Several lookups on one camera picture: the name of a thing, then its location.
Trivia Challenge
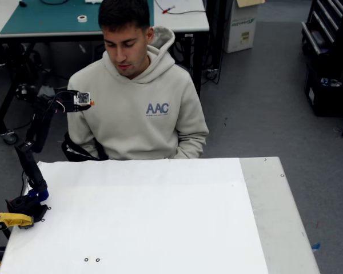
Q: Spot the white gripper camera module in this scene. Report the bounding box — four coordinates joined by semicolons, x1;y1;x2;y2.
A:
73;91;91;105

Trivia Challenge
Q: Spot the green cutting mat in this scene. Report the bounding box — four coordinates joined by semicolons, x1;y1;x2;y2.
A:
0;0;155;34

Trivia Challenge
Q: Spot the man in beige hoodie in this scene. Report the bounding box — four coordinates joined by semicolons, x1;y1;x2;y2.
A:
67;0;210;160

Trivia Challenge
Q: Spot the black tool cabinet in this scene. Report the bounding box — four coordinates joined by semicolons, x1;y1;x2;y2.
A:
301;0;343;69

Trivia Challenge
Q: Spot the thin black cable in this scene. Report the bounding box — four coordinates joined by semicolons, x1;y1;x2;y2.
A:
154;0;206;15

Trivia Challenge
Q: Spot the white paper sheet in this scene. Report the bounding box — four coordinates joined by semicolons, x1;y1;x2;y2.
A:
0;157;269;274

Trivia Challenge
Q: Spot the white plastic bag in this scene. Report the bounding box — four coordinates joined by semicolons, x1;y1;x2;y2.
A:
37;84;57;99

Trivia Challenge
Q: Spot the black storage bin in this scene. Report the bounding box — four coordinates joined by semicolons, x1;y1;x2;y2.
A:
304;65;343;118

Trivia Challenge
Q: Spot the white cardboard box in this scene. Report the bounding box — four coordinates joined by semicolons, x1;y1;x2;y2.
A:
224;0;266;54

